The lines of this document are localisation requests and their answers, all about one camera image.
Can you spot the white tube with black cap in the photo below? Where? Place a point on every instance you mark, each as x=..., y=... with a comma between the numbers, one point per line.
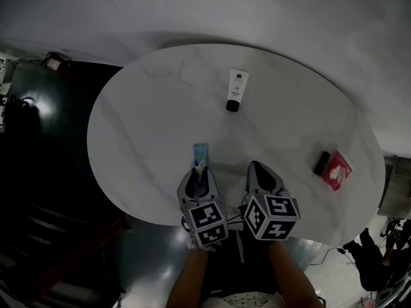
x=237, y=85

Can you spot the person's left forearm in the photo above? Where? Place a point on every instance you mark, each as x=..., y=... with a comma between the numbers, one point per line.
x=187, y=281

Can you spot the white oval marble table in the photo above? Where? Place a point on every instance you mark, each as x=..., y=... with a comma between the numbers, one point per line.
x=144, y=124

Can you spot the white dotted shirt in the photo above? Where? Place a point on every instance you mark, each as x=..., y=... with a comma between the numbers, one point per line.
x=241, y=300

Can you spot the red sachet packet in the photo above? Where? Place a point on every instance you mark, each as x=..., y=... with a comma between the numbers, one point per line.
x=338, y=172

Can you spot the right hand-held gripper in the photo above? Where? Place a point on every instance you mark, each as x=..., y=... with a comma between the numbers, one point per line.
x=273, y=217

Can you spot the small blue tube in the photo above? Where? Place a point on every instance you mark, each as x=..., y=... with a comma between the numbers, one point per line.
x=201, y=156

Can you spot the white shelf unit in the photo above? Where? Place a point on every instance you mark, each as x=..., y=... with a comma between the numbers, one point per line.
x=7, y=69

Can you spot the grey wooden desk with shelf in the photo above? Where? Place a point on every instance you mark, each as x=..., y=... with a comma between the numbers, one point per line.
x=398, y=188

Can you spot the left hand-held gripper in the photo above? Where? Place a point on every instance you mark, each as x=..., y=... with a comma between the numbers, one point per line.
x=207, y=217

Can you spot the small black lipstick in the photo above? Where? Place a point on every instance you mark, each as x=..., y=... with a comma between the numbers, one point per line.
x=322, y=163

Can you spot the person's right forearm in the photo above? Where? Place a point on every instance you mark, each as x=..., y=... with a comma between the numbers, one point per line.
x=289, y=274

